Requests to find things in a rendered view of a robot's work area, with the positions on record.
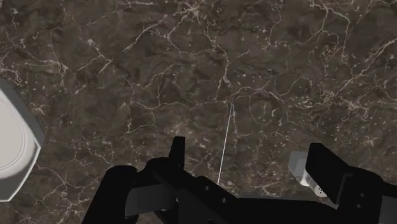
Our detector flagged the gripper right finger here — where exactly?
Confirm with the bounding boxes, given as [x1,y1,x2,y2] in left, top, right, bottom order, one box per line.
[305,143,397,224]

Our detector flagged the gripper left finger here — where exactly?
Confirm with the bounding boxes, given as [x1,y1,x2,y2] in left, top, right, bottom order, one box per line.
[81,136,240,224]

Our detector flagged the small grey white object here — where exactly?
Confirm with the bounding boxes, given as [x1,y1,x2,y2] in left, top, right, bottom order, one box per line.
[288,151,329,199]

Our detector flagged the white bowl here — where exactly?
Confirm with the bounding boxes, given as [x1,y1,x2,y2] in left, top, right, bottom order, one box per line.
[0,78,45,202]

